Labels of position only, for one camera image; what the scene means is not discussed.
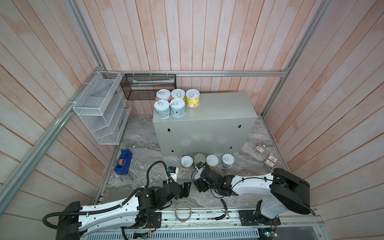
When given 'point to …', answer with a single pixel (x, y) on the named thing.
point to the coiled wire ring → (178, 219)
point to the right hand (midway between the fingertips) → (198, 178)
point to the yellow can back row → (212, 161)
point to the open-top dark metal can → (199, 157)
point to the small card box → (271, 161)
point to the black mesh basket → (145, 86)
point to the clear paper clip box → (258, 150)
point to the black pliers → (226, 213)
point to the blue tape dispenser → (124, 162)
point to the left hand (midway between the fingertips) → (183, 186)
